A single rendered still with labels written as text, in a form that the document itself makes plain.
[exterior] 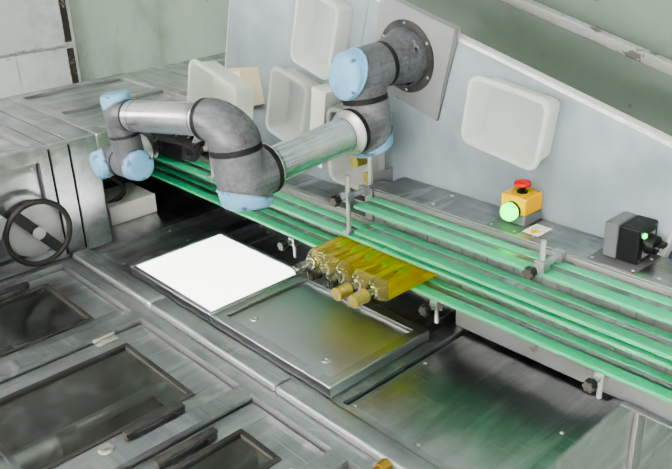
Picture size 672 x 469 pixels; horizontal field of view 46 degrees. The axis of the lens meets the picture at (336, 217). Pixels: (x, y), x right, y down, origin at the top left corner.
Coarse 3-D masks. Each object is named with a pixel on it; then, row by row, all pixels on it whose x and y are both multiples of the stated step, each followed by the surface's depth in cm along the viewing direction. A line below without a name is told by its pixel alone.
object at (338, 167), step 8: (328, 112) 223; (336, 112) 220; (328, 120) 224; (336, 160) 230; (344, 160) 232; (368, 160) 216; (336, 168) 231; (344, 168) 232; (352, 168) 233; (360, 168) 231; (368, 168) 217; (336, 176) 230; (344, 176) 230; (352, 176) 229; (360, 176) 229; (368, 176) 218; (344, 184) 227; (352, 184) 225; (360, 184) 224; (368, 184) 219
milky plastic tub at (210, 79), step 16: (192, 64) 216; (208, 64) 216; (192, 80) 219; (208, 80) 222; (224, 80) 206; (240, 80) 211; (192, 96) 222; (208, 96) 225; (224, 96) 221; (240, 96) 206
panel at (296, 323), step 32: (160, 256) 243; (160, 288) 226; (288, 288) 222; (320, 288) 221; (224, 320) 206; (256, 320) 206; (288, 320) 206; (320, 320) 205; (352, 320) 204; (384, 320) 204; (288, 352) 190; (320, 352) 191; (352, 352) 190; (384, 352) 189; (320, 384) 179; (352, 384) 182
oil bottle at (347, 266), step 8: (368, 248) 207; (352, 256) 203; (360, 256) 203; (368, 256) 203; (376, 256) 203; (344, 264) 199; (352, 264) 199; (360, 264) 199; (344, 272) 198; (352, 272) 198; (344, 280) 199
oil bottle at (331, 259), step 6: (348, 246) 209; (354, 246) 209; (360, 246) 209; (366, 246) 209; (330, 252) 206; (336, 252) 206; (342, 252) 206; (348, 252) 205; (354, 252) 206; (324, 258) 204; (330, 258) 203; (336, 258) 203; (342, 258) 203; (324, 264) 203; (330, 264) 202; (336, 264) 202; (330, 270) 202
